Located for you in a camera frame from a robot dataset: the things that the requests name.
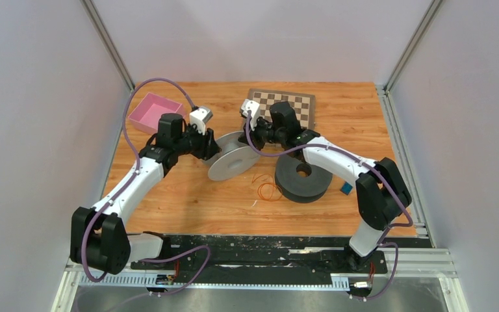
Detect wooden chessboard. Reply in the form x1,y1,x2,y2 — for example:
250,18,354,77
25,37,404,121
247,88,316,130

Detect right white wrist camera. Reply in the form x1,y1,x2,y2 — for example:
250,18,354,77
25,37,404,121
240,99,261,130

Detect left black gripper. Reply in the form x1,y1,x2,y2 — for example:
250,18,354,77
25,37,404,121
174,121,222,161

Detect white cable spool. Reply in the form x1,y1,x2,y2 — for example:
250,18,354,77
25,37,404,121
203,131,261,181

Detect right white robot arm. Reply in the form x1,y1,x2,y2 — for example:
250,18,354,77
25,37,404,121
239,99,413,272

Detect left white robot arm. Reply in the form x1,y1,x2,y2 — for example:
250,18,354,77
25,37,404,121
70,107,220,281

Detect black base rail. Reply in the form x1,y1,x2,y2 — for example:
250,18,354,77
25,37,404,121
129,233,388,287

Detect pink plastic box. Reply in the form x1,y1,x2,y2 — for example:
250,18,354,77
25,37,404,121
127,93,186,135

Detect blue toy brick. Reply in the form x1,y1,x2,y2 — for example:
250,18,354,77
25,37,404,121
340,182,353,195

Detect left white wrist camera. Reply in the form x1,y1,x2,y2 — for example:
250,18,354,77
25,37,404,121
189,107,213,135

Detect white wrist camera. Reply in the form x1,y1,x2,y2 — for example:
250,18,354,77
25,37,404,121
240,99,261,130
189,107,213,135

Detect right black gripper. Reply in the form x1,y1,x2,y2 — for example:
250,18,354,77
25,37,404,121
238,114,285,153

